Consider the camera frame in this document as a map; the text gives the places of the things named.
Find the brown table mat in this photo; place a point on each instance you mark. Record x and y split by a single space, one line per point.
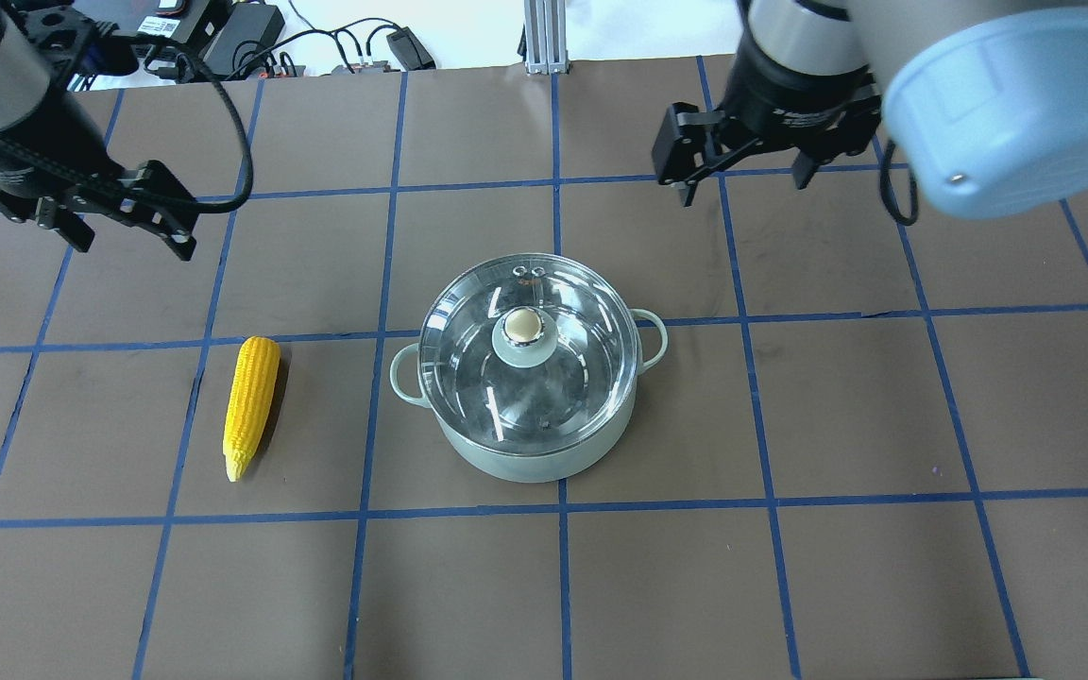
865 455

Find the glass pot lid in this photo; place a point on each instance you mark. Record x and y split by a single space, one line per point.
527 349

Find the yellow corn cob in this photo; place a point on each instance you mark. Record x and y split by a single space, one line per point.
250 401

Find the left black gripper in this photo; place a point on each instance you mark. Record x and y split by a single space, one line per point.
31 140

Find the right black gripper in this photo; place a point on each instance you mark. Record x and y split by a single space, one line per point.
783 96

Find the black power adapter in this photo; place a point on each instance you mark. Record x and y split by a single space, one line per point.
410 53

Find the pale green steel pot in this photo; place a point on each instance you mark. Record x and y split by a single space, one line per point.
530 416

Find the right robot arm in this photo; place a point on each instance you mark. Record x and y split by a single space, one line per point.
988 100

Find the black electronics box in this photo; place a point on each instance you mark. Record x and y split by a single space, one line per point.
224 34

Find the aluminium frame post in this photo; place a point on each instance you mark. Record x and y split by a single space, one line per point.
544 38

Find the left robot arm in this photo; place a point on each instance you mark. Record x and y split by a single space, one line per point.
42 127

